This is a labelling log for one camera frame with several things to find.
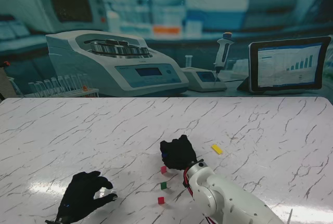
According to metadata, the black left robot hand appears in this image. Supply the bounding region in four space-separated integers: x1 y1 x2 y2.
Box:
57 171 118 223

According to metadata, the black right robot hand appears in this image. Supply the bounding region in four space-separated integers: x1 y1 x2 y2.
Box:
160 135 198 170

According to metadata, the printed laboratory backdrop banner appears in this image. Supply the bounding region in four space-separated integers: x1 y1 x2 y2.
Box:
0 0 333 99

